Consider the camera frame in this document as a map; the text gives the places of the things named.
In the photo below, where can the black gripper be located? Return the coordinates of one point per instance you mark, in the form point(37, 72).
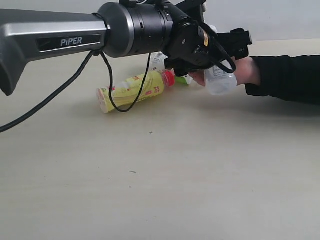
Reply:
point(194, 45)

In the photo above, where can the clear bottle green cartoon label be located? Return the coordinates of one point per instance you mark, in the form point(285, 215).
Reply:
point(157, 63)

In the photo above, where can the white bottle green label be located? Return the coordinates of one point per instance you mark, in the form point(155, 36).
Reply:
point(219, 82)

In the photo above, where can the yellow label bottle red cap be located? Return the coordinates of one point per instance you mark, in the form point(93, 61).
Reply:
point(124, 93)

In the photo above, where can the black sleeved forearm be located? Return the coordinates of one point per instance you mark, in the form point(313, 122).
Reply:
point(292, 79)

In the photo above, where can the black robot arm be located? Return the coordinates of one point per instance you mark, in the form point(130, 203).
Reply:
point(119, 29)

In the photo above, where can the person's open hand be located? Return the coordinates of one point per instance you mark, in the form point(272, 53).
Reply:
point(247, 73)

